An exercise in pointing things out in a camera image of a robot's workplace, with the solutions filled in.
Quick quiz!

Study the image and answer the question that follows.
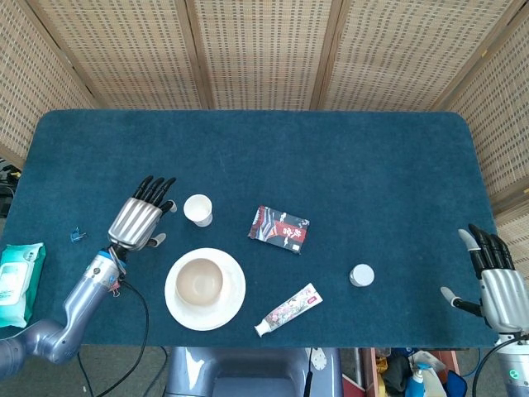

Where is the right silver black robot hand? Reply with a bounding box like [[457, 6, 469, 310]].
[[440, 223, 529, 333]]

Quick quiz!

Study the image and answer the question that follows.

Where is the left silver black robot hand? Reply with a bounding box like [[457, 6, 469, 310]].
[[107, 175, 178, 252]]

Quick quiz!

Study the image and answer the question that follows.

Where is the white paper cup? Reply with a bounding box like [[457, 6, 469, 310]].
[[183, 194, 214, 227]]

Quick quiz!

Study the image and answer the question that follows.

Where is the beige bowl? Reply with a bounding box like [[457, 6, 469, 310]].
[[174, 257, 225, 306]]

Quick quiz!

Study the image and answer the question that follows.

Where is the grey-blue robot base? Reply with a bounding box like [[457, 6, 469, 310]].
[[164, 346, 344, 397]]

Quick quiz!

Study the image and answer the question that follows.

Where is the blue cloth bag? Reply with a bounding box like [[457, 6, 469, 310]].
[[446, 370, 469, 397]]

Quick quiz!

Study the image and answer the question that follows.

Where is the white round plate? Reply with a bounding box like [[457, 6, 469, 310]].
[[164, 247, 247, 332]]

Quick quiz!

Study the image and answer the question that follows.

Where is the blue spray bottle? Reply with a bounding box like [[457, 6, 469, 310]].
[[407, 363, 429, 397]]

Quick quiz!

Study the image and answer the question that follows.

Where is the green wet wipes pack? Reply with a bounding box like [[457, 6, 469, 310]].
[[0, 242, 46, 328]]

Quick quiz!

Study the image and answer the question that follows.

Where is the black cloth bundle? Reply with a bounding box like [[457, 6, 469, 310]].
[[386, 356, 411, 394]]

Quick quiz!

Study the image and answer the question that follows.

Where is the red black card box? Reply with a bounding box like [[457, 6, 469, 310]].
[[247, 205, 311, 255]]

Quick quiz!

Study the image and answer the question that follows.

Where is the small white lidded jar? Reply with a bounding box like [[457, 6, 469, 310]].
[[349, 263, 376, 288]]

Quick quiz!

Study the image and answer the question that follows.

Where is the red storage crate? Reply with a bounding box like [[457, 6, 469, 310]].
[[357, 347, 458, 397]]

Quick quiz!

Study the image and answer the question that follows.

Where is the grey metal pole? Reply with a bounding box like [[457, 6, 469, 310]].
[[355, 347, 367, 390]]

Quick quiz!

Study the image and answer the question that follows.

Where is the dark blue table mat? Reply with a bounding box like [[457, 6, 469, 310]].
[[2, 108, 522, 349]]

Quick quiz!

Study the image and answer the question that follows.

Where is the bamboo folding screen panel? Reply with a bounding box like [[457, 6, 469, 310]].
[[433, 0, 529, 286], [0, 0, 98, 166], [185, 0, 344, 111], [316, 0, 520, 112], [24, 0, 214, 111]]

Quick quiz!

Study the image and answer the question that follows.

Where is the floral toothpaste tube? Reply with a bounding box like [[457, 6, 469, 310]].
[[254, 282, 323, 338]]

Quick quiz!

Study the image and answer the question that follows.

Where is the white plastic part with holes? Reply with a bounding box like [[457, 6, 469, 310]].
[[310, 347, 328, 372]]

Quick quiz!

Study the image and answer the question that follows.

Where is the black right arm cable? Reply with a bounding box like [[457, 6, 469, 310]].
[[470, 333, 522, 390]]

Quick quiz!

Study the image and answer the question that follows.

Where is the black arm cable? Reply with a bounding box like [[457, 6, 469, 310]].
[[93, 281, 150, 397], [470, 333, 522, 390]]

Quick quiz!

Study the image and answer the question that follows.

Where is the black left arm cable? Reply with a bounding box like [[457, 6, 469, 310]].
[[93, 281, 150, 397]]

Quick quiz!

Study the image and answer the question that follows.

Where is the black equipment with cables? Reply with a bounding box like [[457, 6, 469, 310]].
[[0, 159, 21, 218]]

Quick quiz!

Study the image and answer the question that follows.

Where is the black strap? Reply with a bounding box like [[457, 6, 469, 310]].
[[304, 347, 313, 397]]

